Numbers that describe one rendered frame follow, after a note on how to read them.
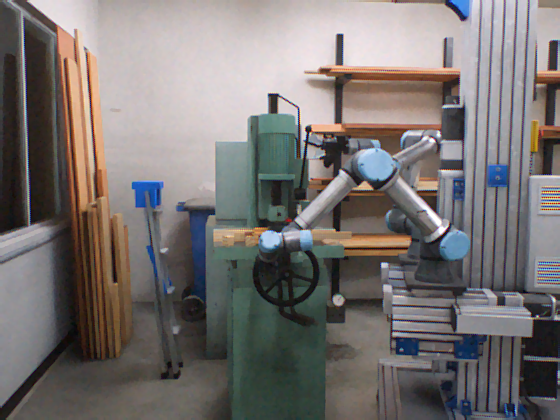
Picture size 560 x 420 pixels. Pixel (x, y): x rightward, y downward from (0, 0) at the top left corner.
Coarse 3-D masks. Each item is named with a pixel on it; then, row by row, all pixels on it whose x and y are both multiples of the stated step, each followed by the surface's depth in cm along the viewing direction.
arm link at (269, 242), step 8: (264, 232) 193; (272, 232) 193; (264, 240) 192; (272, 240) 192; (280, 240) 194; (264, 248) 192; (272, 248) 191; (280, 248) 194; (264, 256) 199; (272, 256) 198
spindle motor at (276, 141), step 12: (264, 120) 254; (276, 120) 252; (288, 120) 254; (264, 132) 254; (276, 132) 252; (288, 132) 254; (264, 144) 255; (276, 144) 253; (288, 144) 255; (264, 156) 256; (276, 156) 254; (288, 156) 256; (264, 168) 256; (276, 168) 254; (288, 168) 256; (264, 180) 258; (276, 180) 255; (288, 180) 258
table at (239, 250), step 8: (320, 240) 267; (216, 248) 246; (224, 248) 246; (232, 248) 247; (240, 248) 247; (248, 248) 248; (256, 248) 248; (312, 248) 252; (320, 248) 252; (328, 248) 253; (336, 248) 253; (216, 256) 246; (224, 256) 246; (232, 256) 247; (240, 256) 247; (248, 256) 248; (296, 256) 241; (304, 256) 252; (320, 256) 253; (328, 256) 253; (336, 256) 254
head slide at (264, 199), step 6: (258, 180) 277; (258, 186) 278; (264, 186) 271; (270, 186) 272; (282, 186) 272; (258, 192) 278; (264, 192) 271; (258, 198) 278; (264, 198) 272; (270, 198) 272; (282, 198) 273; (258, 204) 278; (264, 204) 272; (270, 204) 272; (282, 204) 273; (258, 210) 278; (264, 210) 272; (258, 216) 278; (264, 216) 273
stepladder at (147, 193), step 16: (144, 192) 313; (160, 192) 330; (144, 208) 315; (160, 240) 331; (160, 256) 321; (160, 272) 317; (160, 288) 318; (160, 320) 322; (160, 336) 321; (176, 336) 338; (160, 352) 322; (176, 368) 323
